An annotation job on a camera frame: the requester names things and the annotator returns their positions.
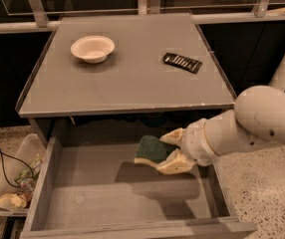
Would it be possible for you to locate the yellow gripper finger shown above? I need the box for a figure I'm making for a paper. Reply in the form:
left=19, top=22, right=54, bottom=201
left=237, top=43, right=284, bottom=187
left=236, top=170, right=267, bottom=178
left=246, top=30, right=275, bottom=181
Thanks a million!
left=159, top=127, right=183, bottom=146
left=156, top=149, right=196, bottom=174

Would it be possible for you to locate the metal railing frame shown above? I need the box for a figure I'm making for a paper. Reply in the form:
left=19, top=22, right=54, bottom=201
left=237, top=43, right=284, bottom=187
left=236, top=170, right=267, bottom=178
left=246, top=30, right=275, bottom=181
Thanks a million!
left=0, top=0, right=285, bottom=36

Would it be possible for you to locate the white bowl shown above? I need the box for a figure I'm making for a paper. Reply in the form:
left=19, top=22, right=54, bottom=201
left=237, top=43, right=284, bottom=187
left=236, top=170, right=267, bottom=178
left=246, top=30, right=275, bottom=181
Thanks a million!
left=71, top=36, right=115, bottom=64

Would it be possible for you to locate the open grey top drawer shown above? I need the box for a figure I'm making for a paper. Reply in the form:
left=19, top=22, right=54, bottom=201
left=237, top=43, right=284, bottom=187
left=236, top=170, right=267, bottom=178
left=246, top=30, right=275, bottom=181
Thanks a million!
left=19, top=128, right=258, bottom=239

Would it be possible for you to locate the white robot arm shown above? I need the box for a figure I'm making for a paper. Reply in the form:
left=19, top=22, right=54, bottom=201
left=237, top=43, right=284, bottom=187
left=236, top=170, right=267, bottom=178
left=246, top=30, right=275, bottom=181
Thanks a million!
left=156, top=55, right=285, bottom=174

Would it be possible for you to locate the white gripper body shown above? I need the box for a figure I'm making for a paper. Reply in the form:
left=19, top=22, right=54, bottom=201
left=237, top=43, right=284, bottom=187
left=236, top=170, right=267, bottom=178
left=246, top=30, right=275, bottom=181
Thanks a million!
left=180, top=119, right=218, bottom=166

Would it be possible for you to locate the black flat snack packet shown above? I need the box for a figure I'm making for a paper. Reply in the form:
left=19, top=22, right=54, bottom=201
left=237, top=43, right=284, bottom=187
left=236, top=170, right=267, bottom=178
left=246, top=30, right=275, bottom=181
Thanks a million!
left=162, top=53, right=202, bottom=74

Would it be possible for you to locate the trash in bin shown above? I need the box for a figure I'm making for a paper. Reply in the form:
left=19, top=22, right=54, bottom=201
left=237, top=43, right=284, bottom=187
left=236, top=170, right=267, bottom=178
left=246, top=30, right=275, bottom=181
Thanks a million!
left=0, top=153, right=43, bottom=211

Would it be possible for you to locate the black cable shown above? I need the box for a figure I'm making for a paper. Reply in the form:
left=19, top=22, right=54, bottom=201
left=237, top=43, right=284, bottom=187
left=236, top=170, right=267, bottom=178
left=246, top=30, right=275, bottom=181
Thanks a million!
left=0, top=129, right=36, bottom=189

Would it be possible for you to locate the clear plastic bin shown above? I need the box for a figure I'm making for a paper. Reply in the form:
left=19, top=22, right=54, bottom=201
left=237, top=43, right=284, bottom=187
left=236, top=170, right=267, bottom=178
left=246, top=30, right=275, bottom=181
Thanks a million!
left=0, top=133, right=46, bottom=217

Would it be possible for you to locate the grey drawer cabinet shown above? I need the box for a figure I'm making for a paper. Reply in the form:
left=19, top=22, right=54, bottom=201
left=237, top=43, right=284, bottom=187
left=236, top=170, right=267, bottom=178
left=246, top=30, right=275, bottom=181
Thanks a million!
left=16, top=14, right=235, bottom=140

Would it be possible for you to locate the green yellow sponge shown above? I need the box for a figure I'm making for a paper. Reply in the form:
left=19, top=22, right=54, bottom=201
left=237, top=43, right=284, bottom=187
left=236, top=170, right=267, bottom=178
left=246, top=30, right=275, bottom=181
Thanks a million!
left=134, top=135, right=176, bottom=167

